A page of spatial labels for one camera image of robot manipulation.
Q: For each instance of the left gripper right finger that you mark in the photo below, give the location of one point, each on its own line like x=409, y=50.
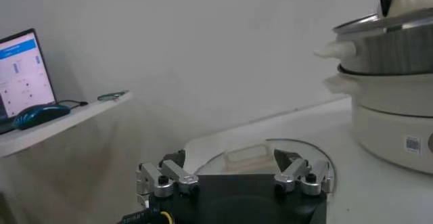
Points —
x=294, y=171

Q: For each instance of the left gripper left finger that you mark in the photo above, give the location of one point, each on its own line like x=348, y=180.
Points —
x=176, y=174

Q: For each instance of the round glass pot lid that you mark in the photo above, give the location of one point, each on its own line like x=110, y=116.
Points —
x=243, y=159

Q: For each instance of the perforated steel steamer basket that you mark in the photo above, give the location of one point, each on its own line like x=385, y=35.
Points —
x=399, y=49

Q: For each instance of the green silver flat tool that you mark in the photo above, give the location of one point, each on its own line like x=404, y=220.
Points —
x=111, y=95

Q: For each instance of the white electric cooker base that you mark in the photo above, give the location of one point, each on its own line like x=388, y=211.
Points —
x=389, y=127

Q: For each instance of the white side table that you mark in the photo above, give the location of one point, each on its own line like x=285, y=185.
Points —
x=67, y=124

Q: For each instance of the blue computer mouse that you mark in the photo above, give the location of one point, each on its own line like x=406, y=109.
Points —
x=40, y=115

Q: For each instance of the black laptop computer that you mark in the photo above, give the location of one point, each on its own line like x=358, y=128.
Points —
x=23, y=76

